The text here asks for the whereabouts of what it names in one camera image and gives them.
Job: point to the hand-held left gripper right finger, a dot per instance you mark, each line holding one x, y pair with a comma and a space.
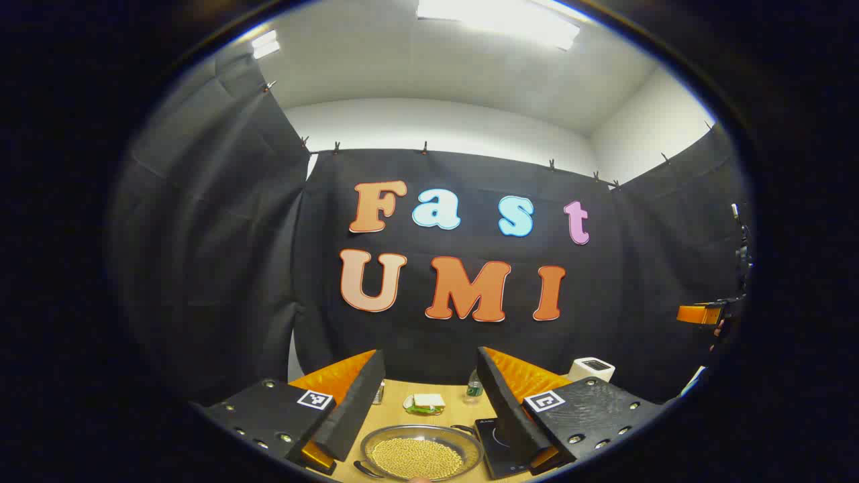
513, 416

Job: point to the large ceiling light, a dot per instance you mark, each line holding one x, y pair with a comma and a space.
503, 17

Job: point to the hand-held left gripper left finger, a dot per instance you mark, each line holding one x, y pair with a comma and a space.
352, 409

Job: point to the small ceiling light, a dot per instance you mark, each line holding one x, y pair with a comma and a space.
266, 44

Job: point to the black induction cooktop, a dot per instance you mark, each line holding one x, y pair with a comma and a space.
493, 446

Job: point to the row of cloth clips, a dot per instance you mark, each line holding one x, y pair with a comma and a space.
424, 147

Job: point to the small white plate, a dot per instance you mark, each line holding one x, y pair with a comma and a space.
407, 404

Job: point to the pile of soybeans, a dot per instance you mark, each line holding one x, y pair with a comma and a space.
416, 458

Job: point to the clear plastic water bottle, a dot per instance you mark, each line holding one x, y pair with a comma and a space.
474, 388

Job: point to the white toaster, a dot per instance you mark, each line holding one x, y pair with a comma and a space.
590, 370

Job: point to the black backdrop cloth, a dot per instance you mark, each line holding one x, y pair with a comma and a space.
470, 174

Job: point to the sandwich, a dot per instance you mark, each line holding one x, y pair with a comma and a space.
428, 400

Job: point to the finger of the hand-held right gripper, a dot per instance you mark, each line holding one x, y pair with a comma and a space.
698, 314

